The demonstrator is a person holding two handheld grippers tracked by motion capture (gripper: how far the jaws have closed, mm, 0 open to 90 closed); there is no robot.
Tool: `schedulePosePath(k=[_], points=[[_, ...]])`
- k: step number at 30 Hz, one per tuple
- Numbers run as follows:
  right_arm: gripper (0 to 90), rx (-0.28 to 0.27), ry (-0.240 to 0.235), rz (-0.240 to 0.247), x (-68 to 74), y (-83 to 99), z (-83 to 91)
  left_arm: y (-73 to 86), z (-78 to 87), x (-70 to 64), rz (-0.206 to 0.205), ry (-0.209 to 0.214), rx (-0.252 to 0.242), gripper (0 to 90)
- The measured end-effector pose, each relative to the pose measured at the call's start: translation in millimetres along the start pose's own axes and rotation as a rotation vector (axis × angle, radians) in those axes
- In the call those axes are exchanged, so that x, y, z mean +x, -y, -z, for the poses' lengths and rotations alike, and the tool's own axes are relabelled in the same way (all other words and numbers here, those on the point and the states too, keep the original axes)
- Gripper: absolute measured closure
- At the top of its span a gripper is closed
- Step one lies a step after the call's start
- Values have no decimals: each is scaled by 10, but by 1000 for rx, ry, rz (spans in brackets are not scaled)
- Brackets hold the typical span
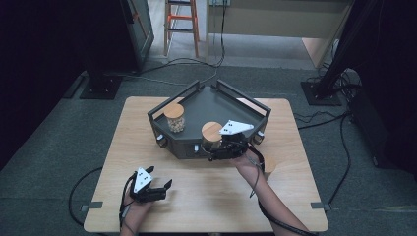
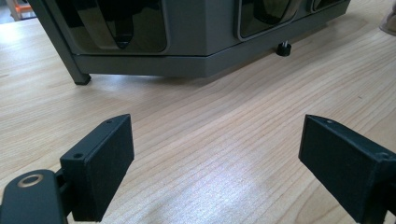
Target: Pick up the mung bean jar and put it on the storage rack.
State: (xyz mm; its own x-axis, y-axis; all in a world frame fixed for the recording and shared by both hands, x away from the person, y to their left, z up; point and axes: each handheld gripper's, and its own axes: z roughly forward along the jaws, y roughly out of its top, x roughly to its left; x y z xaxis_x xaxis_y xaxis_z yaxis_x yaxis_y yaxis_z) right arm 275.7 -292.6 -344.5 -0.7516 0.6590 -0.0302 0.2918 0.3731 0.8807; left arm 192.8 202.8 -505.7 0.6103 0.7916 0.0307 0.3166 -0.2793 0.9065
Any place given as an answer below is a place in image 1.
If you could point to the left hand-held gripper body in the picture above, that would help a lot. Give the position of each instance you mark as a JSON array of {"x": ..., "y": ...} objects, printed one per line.
[{"x": 142, "y": 182}]

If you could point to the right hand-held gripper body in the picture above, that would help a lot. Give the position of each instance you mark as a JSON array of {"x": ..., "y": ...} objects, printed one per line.
[{"x": 234, "y": 131}]

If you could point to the glass jar of green mung beans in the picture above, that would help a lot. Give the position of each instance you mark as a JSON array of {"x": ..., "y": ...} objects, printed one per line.
[{"x": 211, "y": 131}]

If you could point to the dark grey metal corner rack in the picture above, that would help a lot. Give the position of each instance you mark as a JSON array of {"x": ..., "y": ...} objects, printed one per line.
[{"x": 209, "y": 108}]

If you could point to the glass jar of brown dried longans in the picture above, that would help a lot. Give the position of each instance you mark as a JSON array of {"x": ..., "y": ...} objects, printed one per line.
[{"x": 270, "y": 165}]

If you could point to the glass jar of white lotus seeds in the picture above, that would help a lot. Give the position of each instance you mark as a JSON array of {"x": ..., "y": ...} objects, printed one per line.
[{"x": 174, "y": 113}]

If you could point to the person's left hand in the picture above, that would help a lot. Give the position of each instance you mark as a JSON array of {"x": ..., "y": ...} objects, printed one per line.
[{"x": 136, "y": 211}]

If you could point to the person's right hand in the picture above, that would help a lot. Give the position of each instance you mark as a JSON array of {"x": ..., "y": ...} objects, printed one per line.
[{"x": 246, "y": 164}]

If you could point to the black stand with square base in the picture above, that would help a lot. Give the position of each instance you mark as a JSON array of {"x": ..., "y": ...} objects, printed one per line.
[{"x": 101, "y": 87}]

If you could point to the wooden step ladder orange braces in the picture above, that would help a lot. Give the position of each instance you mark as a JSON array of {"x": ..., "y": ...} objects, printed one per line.
[{"x": 193, "y": 26}]

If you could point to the light wooden desk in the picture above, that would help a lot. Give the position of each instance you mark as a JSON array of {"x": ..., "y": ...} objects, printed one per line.
[{"x": 278, "y": 19}]

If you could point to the dark monitor panel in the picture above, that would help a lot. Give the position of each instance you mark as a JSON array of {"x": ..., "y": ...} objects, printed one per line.
[{"x": 141, "y": 29}]

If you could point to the black equipment box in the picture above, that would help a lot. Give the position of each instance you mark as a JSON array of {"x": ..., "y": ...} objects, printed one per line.
[{"x": 377, "y": 131}]

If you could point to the grey table foot bracket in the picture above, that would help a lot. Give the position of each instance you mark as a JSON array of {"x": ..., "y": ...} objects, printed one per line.
[
  {"x": 91, "y": 206},
  {"x": 319, "y": 206}
]

